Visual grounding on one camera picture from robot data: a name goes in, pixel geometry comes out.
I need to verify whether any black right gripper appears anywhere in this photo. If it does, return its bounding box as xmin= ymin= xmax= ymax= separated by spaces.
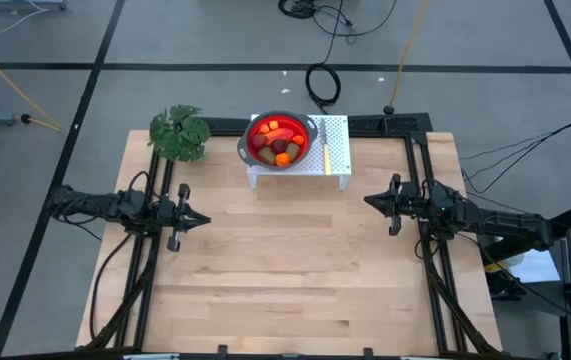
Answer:
xmin=363 ymin=173 xmax=436 ymax=237

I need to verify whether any black cable bundle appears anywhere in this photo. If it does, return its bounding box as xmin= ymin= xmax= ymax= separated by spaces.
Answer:
xmin=277 ymin=0 xmax=399 ymax=45

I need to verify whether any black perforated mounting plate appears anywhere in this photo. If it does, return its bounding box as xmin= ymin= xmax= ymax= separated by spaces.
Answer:
xmin=348 ymin=112 xmax=434 ymax=136

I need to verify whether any red collapsible colander bowl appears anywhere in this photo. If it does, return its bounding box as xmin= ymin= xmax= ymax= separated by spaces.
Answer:
xmin=237 ymin=110 xmax=319 ymax=170

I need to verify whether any yellow floor cable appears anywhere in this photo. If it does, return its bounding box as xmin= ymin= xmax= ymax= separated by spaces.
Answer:
xmin=0 ymin=37 xmax=63 ymax=134

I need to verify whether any green plant in white pot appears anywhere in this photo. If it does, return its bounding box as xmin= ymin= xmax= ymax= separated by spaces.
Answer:
xmin=147 ymin=104 xmax=212 ymax=164

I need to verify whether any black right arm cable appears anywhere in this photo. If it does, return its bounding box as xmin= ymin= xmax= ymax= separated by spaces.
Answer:
xmin=457 ymin=119 xmax=571 ymax=196

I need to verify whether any black coiled cable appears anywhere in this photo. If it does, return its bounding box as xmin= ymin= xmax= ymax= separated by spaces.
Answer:
xmin=304 ymin=0 xmax=346 ymax=115

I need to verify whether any white perforated shelf riser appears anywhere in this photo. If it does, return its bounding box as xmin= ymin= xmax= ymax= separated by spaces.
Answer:
xmin=247 ymin=114 xmax=353 ymax=192

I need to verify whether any white sheet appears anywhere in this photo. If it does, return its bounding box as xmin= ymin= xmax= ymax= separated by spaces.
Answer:
xmin=493 ymin=244 xmax=562 ymax=285

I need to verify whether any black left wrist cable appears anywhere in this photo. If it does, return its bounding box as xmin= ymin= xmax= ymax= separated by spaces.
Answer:
xmin=125 ymin=170 xmax=162 ymax=201

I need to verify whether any knife with wooden handle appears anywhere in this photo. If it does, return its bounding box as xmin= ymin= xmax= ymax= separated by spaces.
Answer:
xmin=320 ymin=118 xmax=333 ymax=177

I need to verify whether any red-yellow mango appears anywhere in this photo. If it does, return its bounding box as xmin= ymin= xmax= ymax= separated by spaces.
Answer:
xmin=264 ymin=127 xmax=296 ymax=145

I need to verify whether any white floor cable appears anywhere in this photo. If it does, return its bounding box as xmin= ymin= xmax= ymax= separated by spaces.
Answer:
xmin=0 ymin=7 xmax=49 ymax=49

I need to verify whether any black left base cable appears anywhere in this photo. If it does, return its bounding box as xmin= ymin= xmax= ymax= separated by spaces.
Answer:
xmin=87 ymin=232 xmax=134 ymax=344

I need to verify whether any black aluminium table frame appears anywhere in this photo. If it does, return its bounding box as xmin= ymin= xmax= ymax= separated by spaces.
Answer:
xmin=77 ymin=112 xmax=504 ymax=360

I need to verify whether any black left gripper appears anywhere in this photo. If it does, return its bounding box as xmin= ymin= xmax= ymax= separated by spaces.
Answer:
xmin=157 ymin=183 xmax=212 ymax=253

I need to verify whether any yellow hanging cable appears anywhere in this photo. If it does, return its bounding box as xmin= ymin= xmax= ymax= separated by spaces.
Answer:
xmin=383 ymin=0 xmax=430 ymax=115

